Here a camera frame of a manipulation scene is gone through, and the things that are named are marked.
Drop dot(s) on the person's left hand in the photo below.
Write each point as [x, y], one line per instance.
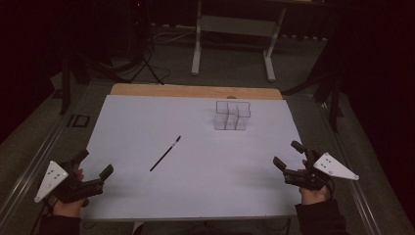
[70, 209]

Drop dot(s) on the black pen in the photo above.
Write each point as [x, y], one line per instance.
[165, 153]

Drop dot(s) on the black floor socket box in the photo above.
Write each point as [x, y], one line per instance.
[78, 120]

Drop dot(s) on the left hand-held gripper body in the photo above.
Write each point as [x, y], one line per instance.
[52, 178]

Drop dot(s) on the white metal desk frame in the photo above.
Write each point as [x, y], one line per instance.
[235, 26]

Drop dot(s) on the clear acrylic compartment organizer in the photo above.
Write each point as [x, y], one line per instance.
[232, 115]

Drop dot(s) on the person's right hand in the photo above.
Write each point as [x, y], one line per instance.
[313, 195]

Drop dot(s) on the black metal stand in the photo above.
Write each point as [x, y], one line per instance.
[66, 84]
[335, 104]

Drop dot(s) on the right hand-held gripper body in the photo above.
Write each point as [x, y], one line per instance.
[326, 169]

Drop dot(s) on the black tripod stand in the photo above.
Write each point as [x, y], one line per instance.
[143, 62]

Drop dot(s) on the white table cover sheet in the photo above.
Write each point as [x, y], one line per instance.
[195, 169]

